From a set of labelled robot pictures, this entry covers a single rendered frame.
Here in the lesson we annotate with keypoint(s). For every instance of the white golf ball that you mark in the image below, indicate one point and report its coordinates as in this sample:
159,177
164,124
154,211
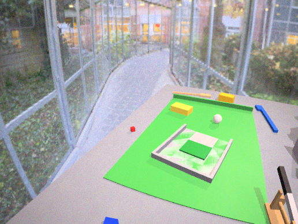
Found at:
217,118

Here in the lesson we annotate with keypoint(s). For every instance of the green flat mat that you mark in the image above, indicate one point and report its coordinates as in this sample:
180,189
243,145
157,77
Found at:
238,189

